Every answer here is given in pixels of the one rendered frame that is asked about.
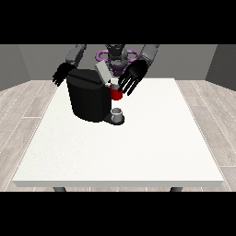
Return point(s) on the pale grey machine lid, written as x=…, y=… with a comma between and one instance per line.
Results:
x=103, y=71

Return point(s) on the red pod holder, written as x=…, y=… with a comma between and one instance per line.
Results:
x=115, y=94

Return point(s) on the black coffee machine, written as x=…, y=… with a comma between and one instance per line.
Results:
x=86, y=96

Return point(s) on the small grey coffee pod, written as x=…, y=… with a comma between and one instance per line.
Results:
x=114, y=81

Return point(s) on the dark table leg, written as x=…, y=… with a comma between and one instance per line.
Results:
x=176, y=189
x=59, y=189

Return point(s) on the grey trunk with purple rings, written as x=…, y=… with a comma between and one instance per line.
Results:
x=116, y=58

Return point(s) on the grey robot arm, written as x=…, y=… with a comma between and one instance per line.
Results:
x=148, y=54
x=75, y=54

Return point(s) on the small grey cup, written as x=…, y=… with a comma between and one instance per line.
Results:
x=117, y=115

